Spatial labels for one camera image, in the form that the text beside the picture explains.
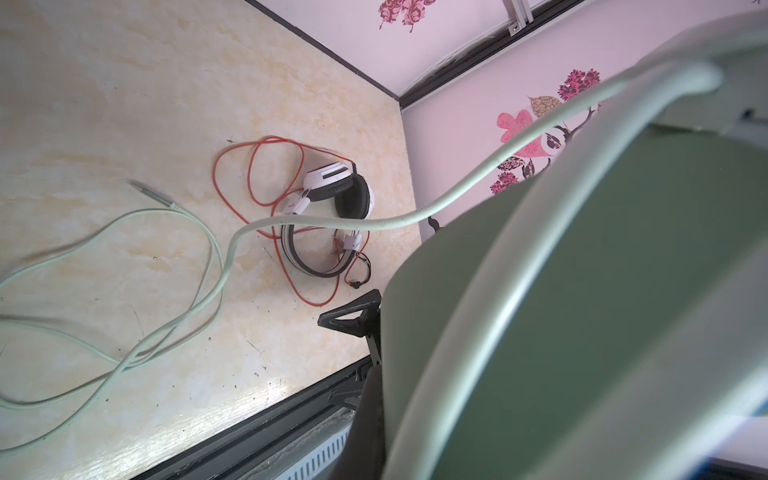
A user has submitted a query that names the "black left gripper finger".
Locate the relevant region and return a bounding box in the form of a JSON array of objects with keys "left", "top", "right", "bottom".
[{"left": 317, "top": 289, "right": 382, "bottom": 365}]

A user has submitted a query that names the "mint green over-ear headphones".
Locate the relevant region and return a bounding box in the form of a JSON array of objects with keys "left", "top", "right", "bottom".
[{"left": 380, "top": 9, "right": 767, "bottom": 479}]

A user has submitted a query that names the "white black over-ear headphones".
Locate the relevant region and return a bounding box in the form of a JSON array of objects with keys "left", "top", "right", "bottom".
[{"left": 280, "top": 161, "right": 375, "bottom": 278}]

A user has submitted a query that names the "white slotted cable duct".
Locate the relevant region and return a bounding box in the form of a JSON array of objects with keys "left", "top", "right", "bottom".
[{"left": 279, "top": 424, "right": 351, "bottom": 480}]

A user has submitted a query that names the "red headphone cable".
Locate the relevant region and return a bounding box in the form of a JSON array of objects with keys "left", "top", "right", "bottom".
[{"left": 211, "top": 135, "right": 373, "bottom": 308}]

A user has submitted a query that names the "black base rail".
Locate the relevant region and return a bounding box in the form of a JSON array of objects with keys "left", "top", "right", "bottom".
[{"left": 137, "top": 356, "right": 373, "bottom": 479}]

